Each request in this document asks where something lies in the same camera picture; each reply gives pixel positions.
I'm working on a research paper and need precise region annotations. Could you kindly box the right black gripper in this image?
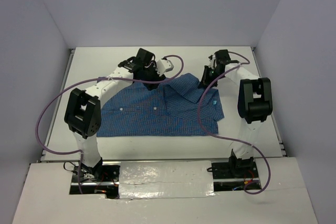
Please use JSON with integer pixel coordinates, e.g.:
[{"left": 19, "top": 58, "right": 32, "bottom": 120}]
[{"left": 198, "top": 65, "right": 224, "bottom": 89}]

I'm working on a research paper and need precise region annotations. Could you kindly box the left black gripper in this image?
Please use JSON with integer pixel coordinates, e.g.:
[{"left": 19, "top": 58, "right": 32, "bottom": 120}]
[{"left": 141, "top": 62, "right": 165, "bottom": 91}]

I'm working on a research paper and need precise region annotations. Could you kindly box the blue checked long sleeve shirt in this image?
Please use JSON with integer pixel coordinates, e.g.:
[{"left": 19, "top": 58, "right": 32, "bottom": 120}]
[{"left": 97, "top": 73, "right": 224, "bottom": 137}]

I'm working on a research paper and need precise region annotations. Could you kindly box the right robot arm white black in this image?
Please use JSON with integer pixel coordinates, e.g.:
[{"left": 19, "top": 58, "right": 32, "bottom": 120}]
[{"left": 197, "top": 49, "right": 273, "bottom": 177}]

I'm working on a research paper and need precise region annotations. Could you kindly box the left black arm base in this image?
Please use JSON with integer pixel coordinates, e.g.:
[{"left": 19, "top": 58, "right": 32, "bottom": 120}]
[{"left": 63, "top": 162, "right": 120, "bottom": 199}]

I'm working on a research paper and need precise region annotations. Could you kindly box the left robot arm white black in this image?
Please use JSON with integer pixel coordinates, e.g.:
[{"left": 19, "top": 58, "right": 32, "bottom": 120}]
[{"left": 65, "top": 48, "right": 174, "bottom": 181}]

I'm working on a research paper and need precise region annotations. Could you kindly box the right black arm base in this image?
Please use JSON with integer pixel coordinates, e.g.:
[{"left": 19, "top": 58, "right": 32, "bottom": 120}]
[{"left": 207, "top": 150, "right": 261, "bottom": 192}]

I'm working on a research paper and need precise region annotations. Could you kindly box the silver tape sheet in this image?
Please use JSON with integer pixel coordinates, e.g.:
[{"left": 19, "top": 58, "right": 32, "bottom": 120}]
[{"left": 119, "top": 161, "right": 215, "bottom": 199}]

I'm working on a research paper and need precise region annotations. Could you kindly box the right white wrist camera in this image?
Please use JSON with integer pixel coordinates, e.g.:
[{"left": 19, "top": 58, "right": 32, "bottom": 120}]
[{"left": 208, "top": 54, "right": 219, "bottom": 75}]

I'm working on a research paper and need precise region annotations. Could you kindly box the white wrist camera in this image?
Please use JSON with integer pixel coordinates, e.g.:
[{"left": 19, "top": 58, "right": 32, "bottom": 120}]
[
  {"left": 156, "top": 59, "right": 174, "bottom": 76},
  {"left": 208, "top": 54, "right": 219, "bottom": 75}
]

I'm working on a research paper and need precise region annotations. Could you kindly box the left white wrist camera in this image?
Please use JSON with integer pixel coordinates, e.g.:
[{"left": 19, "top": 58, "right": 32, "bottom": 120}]
[{"left": 156, "top": 59, "right": 174, "bottom": 76}]

